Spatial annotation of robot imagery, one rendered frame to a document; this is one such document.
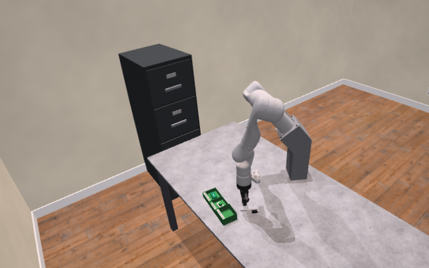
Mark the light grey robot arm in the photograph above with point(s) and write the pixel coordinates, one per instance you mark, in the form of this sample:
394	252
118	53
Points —
265	108

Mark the green rack of bins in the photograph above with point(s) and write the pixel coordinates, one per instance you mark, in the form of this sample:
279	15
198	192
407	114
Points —
226	213

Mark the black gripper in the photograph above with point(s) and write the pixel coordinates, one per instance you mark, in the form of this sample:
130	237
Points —
244	190

